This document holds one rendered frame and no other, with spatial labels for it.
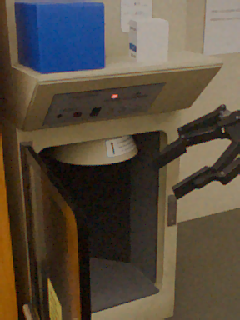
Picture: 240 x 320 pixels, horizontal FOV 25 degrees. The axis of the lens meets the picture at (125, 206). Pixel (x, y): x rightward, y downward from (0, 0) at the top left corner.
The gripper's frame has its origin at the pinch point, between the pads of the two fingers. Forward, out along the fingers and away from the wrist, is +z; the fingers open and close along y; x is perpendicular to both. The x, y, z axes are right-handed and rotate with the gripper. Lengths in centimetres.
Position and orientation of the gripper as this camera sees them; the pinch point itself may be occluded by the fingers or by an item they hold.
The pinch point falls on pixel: (176, 171)
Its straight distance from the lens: 93.9
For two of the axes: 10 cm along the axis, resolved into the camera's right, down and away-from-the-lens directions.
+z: -8.5, 5.3, -0.7
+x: 3.0, 5.8, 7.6
